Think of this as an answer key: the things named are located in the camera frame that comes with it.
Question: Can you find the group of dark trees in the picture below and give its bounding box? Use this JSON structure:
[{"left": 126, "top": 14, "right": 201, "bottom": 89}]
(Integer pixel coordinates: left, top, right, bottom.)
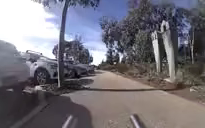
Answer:
[{"left": 51, "top": 34, "right": 94, "bottom": 66}]

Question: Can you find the mulch strip with leaves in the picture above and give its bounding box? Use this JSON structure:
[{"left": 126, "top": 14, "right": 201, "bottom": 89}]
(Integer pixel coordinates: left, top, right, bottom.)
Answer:
[{"left": 21, "top": 77, "right": 94, "bottom": 96}]

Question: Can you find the row of trees and bushes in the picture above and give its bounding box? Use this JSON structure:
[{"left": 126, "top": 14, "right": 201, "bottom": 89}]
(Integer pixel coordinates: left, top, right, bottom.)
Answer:
[{"left": 98, "top": 0, "right": 205, "bottom": 84}]

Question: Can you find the tree with thin trunk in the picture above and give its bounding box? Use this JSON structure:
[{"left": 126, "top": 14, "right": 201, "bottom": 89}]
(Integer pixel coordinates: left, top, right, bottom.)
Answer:
[{"left": 33, "top": 0, "right": 101, "bottom": 88}]

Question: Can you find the grey concrete path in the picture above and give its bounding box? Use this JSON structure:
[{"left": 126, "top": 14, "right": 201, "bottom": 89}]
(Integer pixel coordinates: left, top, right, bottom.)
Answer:
[{"left": 21, "top": 69, "right": 205, "bottom": 128}]

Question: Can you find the small pale stone slab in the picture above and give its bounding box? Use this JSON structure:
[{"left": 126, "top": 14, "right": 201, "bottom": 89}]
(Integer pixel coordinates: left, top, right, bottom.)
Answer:
[{"left": 150, "top": 30, "right": 163, "bottom": 74}]

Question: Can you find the row of parked cars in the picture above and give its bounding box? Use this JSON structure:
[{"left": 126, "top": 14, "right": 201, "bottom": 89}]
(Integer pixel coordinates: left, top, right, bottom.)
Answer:
[{"left": 0, "top": 36, "right": 96, "bottom": 89}]

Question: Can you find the robot's own part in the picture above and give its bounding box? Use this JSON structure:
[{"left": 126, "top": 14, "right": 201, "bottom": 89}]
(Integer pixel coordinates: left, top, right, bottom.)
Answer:
[
  {"left": 61, "top": 114, "right": 74, "bottom": 128},
  {"left": 129, "top": 113, "right": 142, "bottom": 128}
]

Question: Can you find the pale concrete kerb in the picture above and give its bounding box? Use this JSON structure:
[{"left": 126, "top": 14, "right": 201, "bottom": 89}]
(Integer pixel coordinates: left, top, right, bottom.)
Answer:
[{"left": 8, "top": 89, "right": 51, "bottom": 128}]

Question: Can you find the brown mulch ground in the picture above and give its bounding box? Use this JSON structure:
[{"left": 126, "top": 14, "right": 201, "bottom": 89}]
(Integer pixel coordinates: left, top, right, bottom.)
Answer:
[{"left": 98, "top": 63, "right": 205, "bottom": 109}]

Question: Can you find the dark asphalt road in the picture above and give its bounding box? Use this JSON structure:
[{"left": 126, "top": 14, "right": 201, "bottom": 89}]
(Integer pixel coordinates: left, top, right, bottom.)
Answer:
[{"left": 0, "top": 84, "right": 41, "bottom": 128}]

